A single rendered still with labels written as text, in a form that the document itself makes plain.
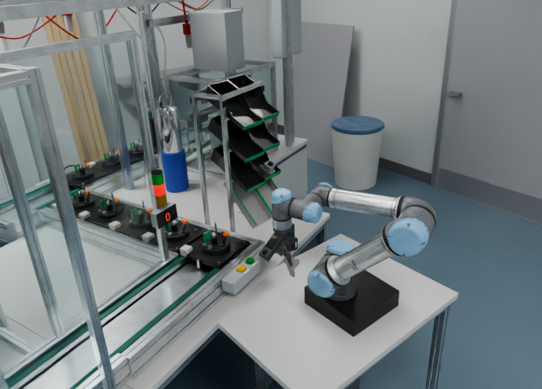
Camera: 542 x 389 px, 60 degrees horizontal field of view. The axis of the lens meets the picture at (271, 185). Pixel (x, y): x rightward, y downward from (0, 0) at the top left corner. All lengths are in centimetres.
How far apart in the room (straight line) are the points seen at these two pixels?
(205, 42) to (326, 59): 257
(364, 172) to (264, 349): 337
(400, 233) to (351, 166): 347
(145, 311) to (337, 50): 411
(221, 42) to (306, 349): 208
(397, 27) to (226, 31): 247
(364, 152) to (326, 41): 147
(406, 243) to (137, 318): 112
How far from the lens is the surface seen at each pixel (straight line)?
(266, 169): 245
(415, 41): 516
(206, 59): 336
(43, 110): 132
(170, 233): 242
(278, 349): 192
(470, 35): 479
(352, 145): 489
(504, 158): 484
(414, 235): 155
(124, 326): 205
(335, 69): 557
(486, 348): 337
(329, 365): 187
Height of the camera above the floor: 219
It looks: 25 degrees down
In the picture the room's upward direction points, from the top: 2 degrees counter-clockwise
